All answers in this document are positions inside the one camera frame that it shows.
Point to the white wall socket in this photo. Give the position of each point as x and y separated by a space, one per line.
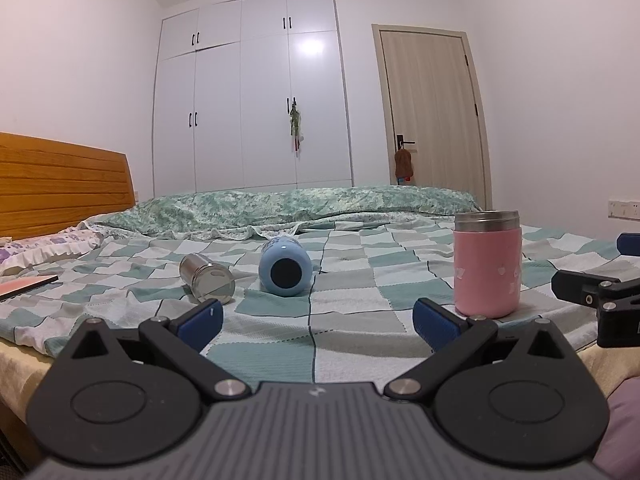
624 210

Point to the beige wooden door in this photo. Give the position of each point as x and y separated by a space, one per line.
430 110

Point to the red flat book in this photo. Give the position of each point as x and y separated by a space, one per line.
25 285

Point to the green floral quilt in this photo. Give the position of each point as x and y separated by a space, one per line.
300 207

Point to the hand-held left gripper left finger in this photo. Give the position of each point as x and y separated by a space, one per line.
202 324

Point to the white wardrobe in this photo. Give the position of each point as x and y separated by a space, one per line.
250 100

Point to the green hanging ornament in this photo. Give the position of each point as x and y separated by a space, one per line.
295 122

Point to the purple cloth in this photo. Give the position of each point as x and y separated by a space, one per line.
626 435

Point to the wooden headboard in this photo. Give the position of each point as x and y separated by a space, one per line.
60 185

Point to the pink cup with steel rim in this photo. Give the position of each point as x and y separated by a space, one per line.
487 272

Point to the purple floral pillow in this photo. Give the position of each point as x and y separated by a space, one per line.
40 250

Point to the brown hanging bag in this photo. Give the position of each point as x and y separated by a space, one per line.
403 164

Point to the green checkered blanket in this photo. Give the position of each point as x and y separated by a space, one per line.
350 305

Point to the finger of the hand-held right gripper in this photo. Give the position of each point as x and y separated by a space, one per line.
630 245
580 287

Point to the stainless steel cup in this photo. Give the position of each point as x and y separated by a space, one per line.
210 282

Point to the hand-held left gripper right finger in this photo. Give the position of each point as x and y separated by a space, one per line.
434 327

